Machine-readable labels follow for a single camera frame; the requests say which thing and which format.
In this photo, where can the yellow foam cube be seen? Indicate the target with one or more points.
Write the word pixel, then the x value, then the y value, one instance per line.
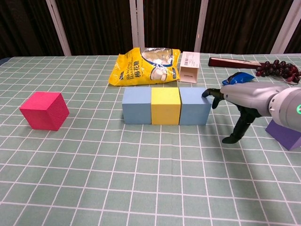
pixel 165 110

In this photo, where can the dark red grape bunch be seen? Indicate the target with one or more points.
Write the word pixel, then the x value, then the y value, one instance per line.
pixel 272 69

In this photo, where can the pink-red foam cube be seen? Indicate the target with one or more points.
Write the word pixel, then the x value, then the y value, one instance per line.
pixel 37 113

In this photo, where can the dark pleated curtain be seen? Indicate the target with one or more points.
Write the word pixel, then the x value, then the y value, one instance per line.
pixel 98 23

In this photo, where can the green checked tablecloth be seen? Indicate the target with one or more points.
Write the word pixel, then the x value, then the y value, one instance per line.
pixel 150 183

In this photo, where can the blue snack packet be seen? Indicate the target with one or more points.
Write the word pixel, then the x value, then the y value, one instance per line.
pixel 237 78

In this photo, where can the dark red folded fan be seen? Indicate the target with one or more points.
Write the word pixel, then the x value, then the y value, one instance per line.
pixel 223 62

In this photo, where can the yellow marshmallow bag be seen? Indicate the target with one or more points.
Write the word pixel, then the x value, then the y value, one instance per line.
pixel 127 75

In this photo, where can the light blue foam cube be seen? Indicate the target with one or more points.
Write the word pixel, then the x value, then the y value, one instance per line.
pixel 136 110
pixel 192 110

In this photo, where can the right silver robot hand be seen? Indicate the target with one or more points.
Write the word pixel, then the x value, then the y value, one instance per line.
pixel 249 99

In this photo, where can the purple foam cube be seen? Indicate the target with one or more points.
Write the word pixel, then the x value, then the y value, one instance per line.
pixel 284 139

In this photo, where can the white metal frame post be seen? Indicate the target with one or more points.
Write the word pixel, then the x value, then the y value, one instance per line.
pixel 201 23
pixel 285 28
pixel 58 28
pixel 137 23

